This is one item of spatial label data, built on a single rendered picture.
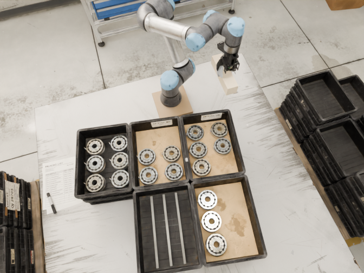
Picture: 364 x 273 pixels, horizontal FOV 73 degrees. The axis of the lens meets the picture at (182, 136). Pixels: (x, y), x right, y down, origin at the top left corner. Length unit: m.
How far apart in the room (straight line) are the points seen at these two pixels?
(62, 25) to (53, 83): 0.90
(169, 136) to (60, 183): 0.74
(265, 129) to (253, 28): 1.86
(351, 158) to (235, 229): 1.23
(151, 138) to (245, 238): 0.75
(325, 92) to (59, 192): 2.10
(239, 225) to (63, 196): 1.04
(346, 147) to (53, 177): 2.12
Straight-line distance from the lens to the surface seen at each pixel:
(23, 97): 3.18
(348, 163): 2.26
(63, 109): 1.96
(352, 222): 2.28
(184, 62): 1.62
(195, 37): 1.13
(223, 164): 1.45
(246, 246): 1.40
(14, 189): 2.28
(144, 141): 1.52
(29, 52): 3.57
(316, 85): 2.36
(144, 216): 1.40
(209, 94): 1.82
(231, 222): 1.39
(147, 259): 1.39
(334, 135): 2.32
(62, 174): 1.75
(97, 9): 3.01
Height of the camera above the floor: 2.20
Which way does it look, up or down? 65 degrees down
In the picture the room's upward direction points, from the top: 3 degrees counter-clockwise
